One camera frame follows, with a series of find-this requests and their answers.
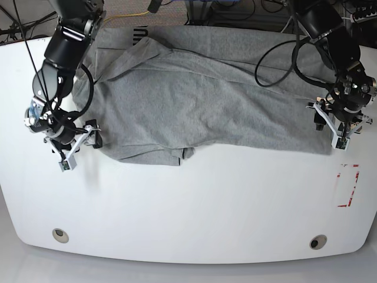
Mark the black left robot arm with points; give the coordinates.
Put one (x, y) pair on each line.
(324, 28)

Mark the white power strip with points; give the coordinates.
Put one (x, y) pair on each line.
(364, 12)

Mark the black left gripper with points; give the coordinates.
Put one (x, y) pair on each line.
(354, 93)

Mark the grey T-shirt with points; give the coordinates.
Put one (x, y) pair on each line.
(160, 92)

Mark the left table cable grommet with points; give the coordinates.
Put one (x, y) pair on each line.
(60, 236)

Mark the right table cable grommet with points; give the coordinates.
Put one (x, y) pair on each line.
(318, 242)

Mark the table cable grommet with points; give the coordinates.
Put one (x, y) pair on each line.
(318, 242)
(60, 236)

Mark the red tape rectangle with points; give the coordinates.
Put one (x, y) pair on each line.
(345, 186)

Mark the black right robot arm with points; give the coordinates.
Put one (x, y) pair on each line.
(78, 25)

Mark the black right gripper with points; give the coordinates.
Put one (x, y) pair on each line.
(61, 139)

